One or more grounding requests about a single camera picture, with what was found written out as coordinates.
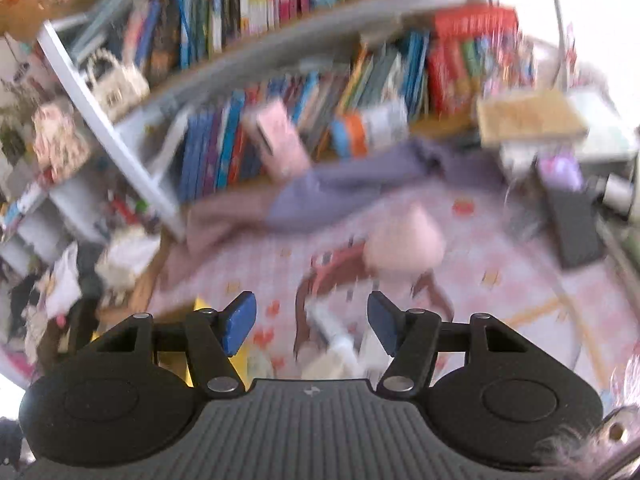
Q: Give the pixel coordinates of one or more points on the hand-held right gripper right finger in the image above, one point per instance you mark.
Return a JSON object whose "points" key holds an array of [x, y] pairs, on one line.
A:
{"points": [[384, 327]]}

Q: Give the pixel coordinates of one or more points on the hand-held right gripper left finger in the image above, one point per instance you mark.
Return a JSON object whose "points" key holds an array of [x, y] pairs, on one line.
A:
{"points": [[239, 322]]}

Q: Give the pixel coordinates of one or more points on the clear plastic syringe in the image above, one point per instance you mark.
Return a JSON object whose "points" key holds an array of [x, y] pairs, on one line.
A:
{"points": [[332, 331]]}

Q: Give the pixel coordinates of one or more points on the white foam block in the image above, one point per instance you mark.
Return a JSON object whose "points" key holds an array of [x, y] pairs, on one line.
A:
{"points": [[325, 366]]}

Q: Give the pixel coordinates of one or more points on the pink towel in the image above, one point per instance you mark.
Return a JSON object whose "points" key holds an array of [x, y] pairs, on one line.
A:
{"points": [[405, 245]]}

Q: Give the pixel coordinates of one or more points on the dusty pink cloth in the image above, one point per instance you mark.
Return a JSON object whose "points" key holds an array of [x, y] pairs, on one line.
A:
{"points": [[220, 220]]}

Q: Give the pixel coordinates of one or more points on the tissue pack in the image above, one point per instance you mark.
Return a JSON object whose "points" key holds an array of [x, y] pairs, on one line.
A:
{"points": [[125, 256]]}

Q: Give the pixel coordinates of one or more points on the purple cloth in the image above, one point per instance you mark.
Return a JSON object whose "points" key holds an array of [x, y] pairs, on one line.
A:
{"points": [[340, 190]]}

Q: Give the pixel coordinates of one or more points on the dark grey garment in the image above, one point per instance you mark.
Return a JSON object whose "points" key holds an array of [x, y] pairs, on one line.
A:
{"points": [[90, 270]]}

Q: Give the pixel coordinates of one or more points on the bunch of pens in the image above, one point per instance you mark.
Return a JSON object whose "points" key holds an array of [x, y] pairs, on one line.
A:
{"points": [[125, 210]]}

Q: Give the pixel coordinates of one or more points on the white cloth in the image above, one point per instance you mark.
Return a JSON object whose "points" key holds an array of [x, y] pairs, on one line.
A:
{"points": [[62, 280]]}

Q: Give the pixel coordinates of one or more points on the orange white carton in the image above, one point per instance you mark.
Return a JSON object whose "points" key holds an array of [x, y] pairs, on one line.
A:
{"points": [[352, 142], [385, 116]]}

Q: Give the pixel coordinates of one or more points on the pink carton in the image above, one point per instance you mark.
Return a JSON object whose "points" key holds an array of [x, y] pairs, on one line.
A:
{"points": [[277, 135]]}

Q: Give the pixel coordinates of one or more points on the black smartphone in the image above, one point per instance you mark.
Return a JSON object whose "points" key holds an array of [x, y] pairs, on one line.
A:
{"points": [[575, 230]]}

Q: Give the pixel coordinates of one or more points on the white bookshelf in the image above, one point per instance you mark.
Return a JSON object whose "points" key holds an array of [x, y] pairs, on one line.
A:
{"points": [[115, 145]]}

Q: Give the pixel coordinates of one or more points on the row of colourful books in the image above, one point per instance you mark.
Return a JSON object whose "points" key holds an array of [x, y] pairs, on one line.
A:
{"points": [[250, 5], [280, 105]]}

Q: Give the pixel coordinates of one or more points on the fluffy pale fur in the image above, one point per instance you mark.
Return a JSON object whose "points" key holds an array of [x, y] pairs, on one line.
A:
{"points": [[595, 442]]}

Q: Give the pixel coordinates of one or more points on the brown cardboard sheets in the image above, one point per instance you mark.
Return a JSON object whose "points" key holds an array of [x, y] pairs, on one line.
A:
{"points": [[530, 117]]}

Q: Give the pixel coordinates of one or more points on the cream floral gift bag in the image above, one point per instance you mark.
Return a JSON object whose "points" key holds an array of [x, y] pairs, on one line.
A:
{"points": [[57, 140]]}

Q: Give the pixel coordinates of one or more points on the white charger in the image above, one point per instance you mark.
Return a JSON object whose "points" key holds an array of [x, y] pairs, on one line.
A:
{"points": [[616, 192]]}

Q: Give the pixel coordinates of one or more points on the cream woven bag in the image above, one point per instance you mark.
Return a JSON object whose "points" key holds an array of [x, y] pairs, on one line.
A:
{"points": [[115, 84]]}

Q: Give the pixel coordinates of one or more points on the set of red books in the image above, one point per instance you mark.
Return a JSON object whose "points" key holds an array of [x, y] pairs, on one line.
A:
{"points": [[465, 55]]}

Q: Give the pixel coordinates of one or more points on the stack of papers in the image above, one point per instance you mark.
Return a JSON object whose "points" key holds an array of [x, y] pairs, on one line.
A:
{"points": [[605, 135]]}

